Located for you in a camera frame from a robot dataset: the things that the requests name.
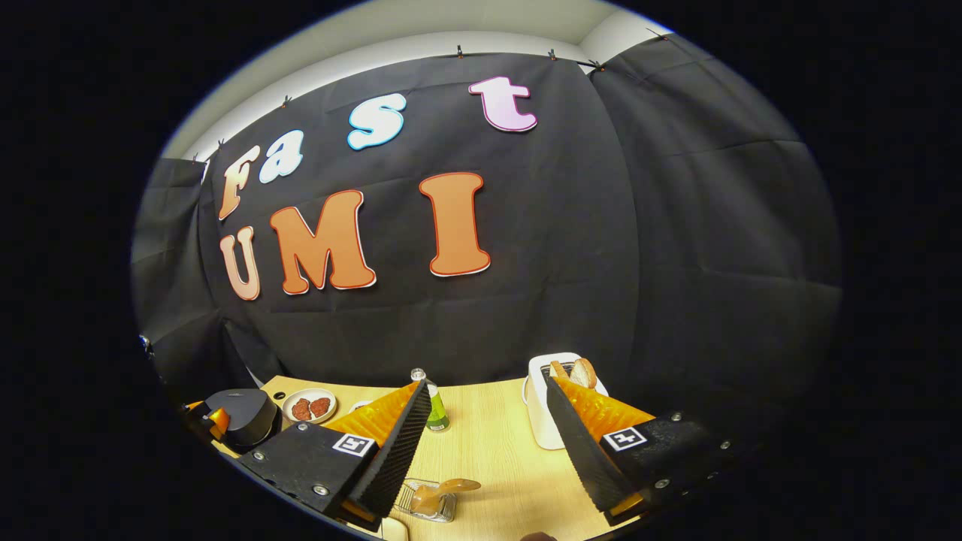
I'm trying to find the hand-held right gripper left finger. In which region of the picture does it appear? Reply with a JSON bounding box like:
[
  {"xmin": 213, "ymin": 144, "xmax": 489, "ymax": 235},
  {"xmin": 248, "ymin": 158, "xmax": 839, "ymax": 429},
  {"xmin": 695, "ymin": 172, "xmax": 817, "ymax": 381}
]
[{"xmin": 237, "ymin": 378, "xmax": 434, "ymax": 533}]

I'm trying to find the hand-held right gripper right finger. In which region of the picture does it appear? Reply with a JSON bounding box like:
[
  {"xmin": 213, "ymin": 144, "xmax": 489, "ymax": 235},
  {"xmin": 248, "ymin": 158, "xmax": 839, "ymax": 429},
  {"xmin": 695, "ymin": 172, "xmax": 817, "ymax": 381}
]
[{"xmin": 545, "ymin": 374, "xmax": 741, "ymax": 527}]

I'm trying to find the black rice cooker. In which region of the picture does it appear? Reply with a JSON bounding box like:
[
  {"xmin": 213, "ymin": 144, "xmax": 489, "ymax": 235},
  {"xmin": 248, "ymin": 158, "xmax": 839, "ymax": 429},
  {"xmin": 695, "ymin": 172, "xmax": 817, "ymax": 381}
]
[{"xmin": 203, "ymin": 388, "xmax": 283, "ymax": 454}]

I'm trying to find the wooden spoon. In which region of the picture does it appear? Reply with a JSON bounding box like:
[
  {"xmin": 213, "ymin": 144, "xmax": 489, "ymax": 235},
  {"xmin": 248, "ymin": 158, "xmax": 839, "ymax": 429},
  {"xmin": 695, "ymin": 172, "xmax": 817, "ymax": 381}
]
[{"xmin": 412, "ymin": 478, "xmax": 482, "ymax": 517}]

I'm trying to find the white toaster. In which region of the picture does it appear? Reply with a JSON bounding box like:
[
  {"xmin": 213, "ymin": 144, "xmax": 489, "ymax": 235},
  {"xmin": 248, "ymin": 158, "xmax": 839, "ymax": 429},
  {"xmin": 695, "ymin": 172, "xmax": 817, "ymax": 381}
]
[{"xmin": 522, "ymin": 352, "xmax": 610, "ymax": 451}]

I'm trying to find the green drink bottle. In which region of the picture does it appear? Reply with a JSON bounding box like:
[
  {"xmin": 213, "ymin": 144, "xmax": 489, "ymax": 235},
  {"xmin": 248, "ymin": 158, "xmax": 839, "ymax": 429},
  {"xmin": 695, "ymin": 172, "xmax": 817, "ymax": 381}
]
[{"xmin": 410, "ymin": 367, "xmax": 451, "ymax": 433}]

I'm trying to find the white plate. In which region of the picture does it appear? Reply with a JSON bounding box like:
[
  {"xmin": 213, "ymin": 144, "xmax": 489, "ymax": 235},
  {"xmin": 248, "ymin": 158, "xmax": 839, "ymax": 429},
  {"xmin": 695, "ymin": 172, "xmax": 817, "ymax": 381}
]
[{"xmin": 282, "ymin": 388, "xmax": 337, "ymax": 425}]

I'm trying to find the black backdrop cloth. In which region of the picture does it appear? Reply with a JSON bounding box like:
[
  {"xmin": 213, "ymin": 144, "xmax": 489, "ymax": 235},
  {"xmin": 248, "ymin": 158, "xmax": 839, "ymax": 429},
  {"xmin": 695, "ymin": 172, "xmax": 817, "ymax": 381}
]
[{"xmin": 129, "ymin": 34, "xmax": 844, "ymax": 444}]

